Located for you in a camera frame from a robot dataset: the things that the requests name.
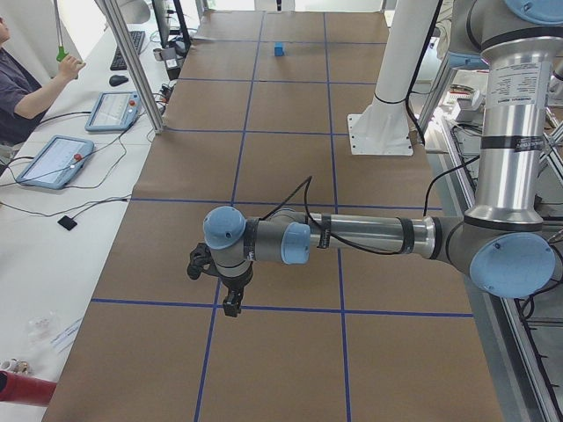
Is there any black keyboard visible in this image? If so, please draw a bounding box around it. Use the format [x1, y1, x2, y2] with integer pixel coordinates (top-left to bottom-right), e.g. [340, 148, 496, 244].
[109, 30, 146, 72]

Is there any near blue teach pendant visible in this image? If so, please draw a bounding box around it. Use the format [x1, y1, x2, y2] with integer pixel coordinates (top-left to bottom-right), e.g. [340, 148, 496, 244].
[16, 135, 94, 190]

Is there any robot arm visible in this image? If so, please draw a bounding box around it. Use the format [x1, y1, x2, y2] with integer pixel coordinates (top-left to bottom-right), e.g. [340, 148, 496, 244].
[187, 1, 562, 317]

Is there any green handled grabber stick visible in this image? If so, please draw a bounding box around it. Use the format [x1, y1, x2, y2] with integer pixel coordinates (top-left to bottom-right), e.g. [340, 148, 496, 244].
[53, 0, 68, 62]

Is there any white camera post with base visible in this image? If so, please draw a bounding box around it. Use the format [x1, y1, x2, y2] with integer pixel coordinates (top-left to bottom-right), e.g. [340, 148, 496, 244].
[347, 0, 442, 156]

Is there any seated person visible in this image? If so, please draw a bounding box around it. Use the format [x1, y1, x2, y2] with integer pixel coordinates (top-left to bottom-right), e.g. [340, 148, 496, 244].
[1, 18, 85, 147]

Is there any aluminium frame post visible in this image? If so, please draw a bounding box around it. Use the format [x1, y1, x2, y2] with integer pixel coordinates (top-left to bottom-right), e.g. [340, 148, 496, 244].
[100, 0, 164, 135]

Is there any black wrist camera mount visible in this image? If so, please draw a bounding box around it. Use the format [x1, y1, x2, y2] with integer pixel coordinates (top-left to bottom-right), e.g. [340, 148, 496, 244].
[186, 243, 218, 280]

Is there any black computer mouse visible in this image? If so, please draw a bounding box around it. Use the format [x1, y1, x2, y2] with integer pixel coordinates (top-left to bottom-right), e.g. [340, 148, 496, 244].
[108, 75, 128, 87]

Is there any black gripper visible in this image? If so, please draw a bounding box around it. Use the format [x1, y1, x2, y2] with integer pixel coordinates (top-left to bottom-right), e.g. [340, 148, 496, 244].
[219, 268, 253, 317]

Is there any red cylinder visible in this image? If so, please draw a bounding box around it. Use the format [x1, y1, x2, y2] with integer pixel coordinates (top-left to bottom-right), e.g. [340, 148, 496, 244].
[1, 371, 57, 407]

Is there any black monitor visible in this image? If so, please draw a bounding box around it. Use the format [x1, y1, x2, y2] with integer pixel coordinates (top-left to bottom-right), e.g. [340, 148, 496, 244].
[151, 0, 191, 51]

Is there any aluminium side frame rail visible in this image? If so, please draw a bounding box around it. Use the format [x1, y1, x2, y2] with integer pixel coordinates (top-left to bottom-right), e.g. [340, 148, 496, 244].
[428, 116, 562, 421]

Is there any blue block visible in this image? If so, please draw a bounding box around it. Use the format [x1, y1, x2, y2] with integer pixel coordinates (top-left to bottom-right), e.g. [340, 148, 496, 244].
[274, 42, 285, 57]

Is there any blue teach pendant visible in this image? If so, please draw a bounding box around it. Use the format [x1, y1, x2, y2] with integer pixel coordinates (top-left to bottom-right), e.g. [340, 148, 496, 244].
[16, 135, 94, 190]
[84, 91, 141, 133]

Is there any small black square pad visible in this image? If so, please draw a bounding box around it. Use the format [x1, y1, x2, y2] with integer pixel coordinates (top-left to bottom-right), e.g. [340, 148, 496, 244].
[57, 215, 77, 231]

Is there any far blue teach pendant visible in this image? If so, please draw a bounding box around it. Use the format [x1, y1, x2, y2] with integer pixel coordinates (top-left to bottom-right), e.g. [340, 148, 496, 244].
[84, 91, 141, 133]

